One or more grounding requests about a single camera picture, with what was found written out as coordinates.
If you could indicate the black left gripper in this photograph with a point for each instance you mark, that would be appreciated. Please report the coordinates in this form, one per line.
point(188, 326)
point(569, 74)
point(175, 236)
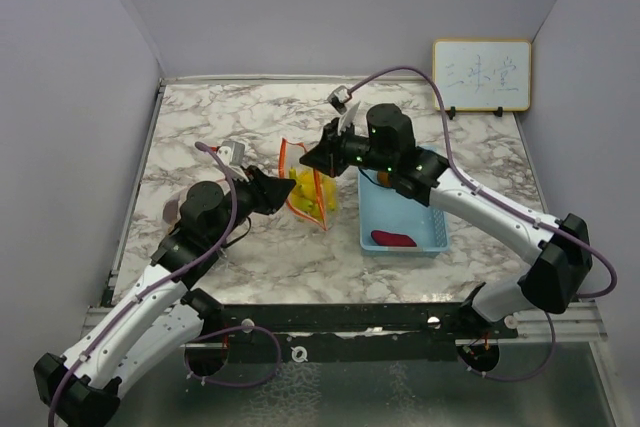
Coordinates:
point(269, 192)

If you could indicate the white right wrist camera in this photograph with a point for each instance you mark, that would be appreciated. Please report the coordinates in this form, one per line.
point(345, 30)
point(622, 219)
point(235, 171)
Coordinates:
point(342, 101)

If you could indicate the yellow banana bunch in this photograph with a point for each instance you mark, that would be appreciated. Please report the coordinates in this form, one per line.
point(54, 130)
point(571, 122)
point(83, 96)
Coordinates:
point(315, 195)

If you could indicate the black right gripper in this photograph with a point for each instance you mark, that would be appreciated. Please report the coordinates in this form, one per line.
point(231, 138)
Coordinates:
point(325, 156)

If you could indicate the clear zip bag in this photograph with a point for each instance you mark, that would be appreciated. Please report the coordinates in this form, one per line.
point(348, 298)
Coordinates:
point(172, 209)
point(289, 155)

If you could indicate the light blue plastic basket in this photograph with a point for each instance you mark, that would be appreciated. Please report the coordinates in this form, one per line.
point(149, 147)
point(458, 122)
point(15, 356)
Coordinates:
point(382, 209)

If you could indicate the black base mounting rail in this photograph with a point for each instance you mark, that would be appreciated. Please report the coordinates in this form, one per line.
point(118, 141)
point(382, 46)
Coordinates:
point(328, 333)

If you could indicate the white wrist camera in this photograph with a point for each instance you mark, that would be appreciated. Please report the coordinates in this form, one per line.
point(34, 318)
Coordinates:
point(231, 153)
point(342, 101)

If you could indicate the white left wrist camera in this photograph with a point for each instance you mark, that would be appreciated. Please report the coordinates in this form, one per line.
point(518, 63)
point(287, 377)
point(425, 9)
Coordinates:
point(231, 153)

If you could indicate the small framed whiteboard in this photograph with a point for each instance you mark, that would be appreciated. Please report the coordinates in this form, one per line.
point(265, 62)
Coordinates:
point(482, 75)

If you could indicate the magenta sweet potato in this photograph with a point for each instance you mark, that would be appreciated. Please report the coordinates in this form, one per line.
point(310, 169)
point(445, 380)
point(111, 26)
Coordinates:
point(392, 240)

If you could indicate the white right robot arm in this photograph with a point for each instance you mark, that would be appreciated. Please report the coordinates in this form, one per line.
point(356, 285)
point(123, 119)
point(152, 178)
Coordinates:
point(554, 250)

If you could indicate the clear zip top bag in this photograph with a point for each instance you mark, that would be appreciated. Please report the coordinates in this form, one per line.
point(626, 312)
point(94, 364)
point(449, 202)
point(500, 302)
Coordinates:
point(172, 209)

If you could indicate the brown kiwi fruit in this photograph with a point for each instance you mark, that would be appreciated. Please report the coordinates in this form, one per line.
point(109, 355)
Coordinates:
point(383, 179)

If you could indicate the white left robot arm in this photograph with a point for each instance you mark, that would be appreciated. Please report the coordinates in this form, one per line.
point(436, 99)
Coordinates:
point(85, 385)

